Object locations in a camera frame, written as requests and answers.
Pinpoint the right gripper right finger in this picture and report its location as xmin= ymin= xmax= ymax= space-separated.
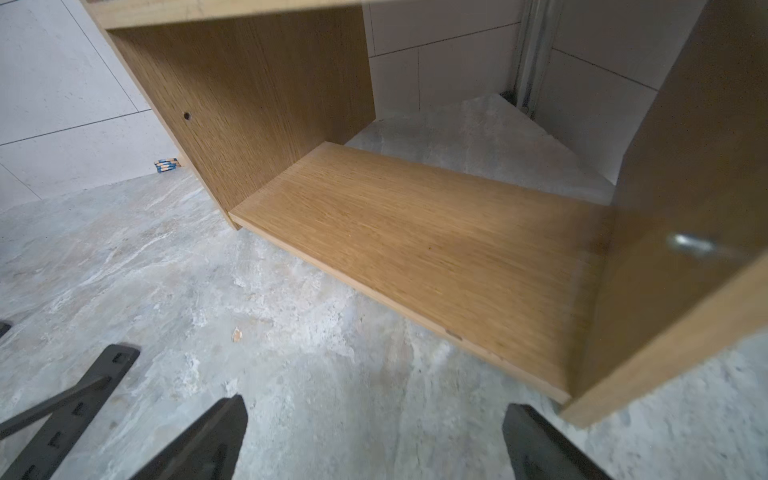
xmin=502 ymin=404 xmax=610 ymax=480

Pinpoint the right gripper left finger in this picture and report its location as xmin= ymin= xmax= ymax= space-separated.
xmin=132 ymin=394 xmax=248 ymax=479

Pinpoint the black folding laptop stand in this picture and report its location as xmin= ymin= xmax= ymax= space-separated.
xmin=1 ymin=344 xmax=140 ymax=480

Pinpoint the small debris by wall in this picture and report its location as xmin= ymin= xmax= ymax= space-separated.
xmin=154 ymin=158 xmax=181 ymax=173

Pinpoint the wooden shelf unit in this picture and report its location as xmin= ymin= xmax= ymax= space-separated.
xmin=85 ymin=1 xmax=767 ymax=427

